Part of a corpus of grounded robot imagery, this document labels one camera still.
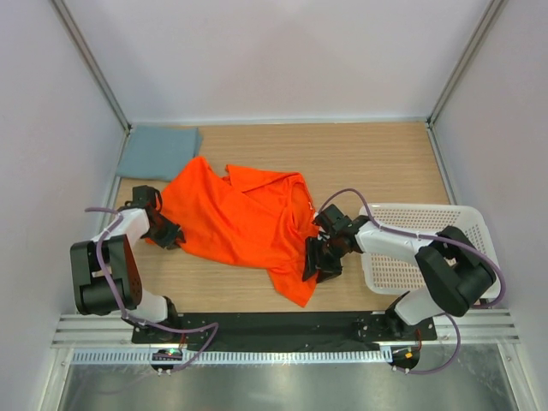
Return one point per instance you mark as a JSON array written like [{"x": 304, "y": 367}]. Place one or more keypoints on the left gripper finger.
[
  {"x": 176, "y": 235},
  {"x": 169, "y": 245}
]

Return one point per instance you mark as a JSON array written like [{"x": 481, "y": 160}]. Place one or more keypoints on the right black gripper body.
[{"x": 332, "y": 253}]

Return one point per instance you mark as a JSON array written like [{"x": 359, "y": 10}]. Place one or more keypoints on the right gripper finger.
[
  {"x": 328, "y": 268},
  {"x": 313, "y": 258}
]

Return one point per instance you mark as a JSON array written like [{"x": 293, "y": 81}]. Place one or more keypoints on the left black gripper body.
[{"x": 163, "y": 231}]

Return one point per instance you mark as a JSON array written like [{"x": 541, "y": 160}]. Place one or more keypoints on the orange t shirt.
[{"x": 251, "y": 218}]

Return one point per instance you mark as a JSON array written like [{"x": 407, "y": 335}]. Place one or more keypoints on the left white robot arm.
[{"x": 105, "y": 274}]

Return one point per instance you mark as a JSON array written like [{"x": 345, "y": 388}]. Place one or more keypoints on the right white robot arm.
[{"x": 415, "y": 306}]

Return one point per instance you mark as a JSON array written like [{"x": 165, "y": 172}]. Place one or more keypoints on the white plastic basket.
[{"x": 407, "y": 250}]

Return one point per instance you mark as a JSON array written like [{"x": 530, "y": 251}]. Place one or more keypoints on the folded blue-grey t shirt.
[{"x": 157, "y": 153}]

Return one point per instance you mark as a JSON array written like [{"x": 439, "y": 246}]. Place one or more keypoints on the white slotted cable duct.
[{"x": 169, "y": 357}]

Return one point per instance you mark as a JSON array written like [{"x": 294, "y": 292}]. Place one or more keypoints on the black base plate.
[{"x": 305, "y": 331}]

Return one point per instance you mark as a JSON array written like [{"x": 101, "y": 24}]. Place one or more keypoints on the aluminium rail frame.
[{"x": 477, "y": 327}]

